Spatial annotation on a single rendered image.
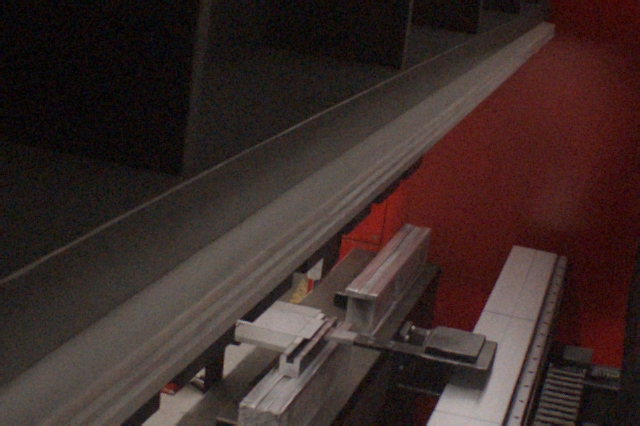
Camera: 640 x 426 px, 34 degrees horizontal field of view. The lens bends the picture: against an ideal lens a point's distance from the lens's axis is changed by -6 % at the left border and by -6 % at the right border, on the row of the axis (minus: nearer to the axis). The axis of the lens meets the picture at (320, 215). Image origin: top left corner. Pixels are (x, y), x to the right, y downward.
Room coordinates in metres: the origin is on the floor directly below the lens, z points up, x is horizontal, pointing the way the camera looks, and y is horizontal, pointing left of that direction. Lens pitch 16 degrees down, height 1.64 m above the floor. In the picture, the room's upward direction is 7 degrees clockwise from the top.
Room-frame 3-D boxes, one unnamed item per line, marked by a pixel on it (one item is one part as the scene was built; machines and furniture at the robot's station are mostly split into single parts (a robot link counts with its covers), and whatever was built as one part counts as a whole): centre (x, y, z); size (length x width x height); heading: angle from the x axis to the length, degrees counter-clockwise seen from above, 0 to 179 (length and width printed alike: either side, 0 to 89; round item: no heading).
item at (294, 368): (1.58, -0.01, 0.99); 0.20 x 0.03 x 0.03; 165
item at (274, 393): (1.55, 0.00, 0.92); 0.39 x 0.06 x 0.10; 165
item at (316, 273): (1.60, -0.02, 1.13); 0.10 x 0.02 x 0.10; 165
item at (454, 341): (1.56, -0.16, 1.01); 0.26 x 0.12 x 0.05; 75
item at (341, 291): (2.20, -0.11, 0.89); 0.30 x 0.05 x 0.03; 165
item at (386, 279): (2.14, -0.15, 0.92); 0.50 x 0.06 x 0.10; 165
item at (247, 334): (1.64, 0.13, 1.00); 0.26 x 0.18 x 0.01; 75
